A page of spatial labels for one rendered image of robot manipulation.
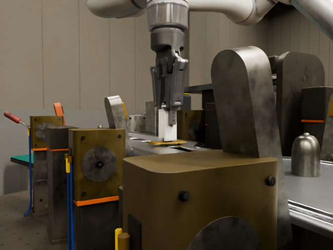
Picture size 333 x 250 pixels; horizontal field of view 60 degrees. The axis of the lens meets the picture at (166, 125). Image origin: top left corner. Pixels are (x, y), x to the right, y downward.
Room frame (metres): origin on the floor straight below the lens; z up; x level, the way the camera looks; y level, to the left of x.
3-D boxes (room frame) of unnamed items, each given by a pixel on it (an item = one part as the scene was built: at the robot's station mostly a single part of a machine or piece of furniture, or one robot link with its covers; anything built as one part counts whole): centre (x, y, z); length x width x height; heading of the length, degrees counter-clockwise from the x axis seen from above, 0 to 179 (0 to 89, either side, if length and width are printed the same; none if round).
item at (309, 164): (0.34, -0.17, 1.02); 0.03 x 0.03 x 0.07
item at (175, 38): (0.64, 0.00, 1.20); 0.08 x 0.07 x 0.09; 29
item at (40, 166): (1.06, 0.46, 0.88); 0.14 x 0.09 x 0.36; 119
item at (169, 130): (0.63, -0.01, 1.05); 0.03 x 0.01 x 0.07; 119
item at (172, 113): (0.62, -0.02, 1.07); 0.03 x 0.01 x 0.05; 29
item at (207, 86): (1.00, -0.18, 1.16); 0.37 x 0.14 x 0.02; 29
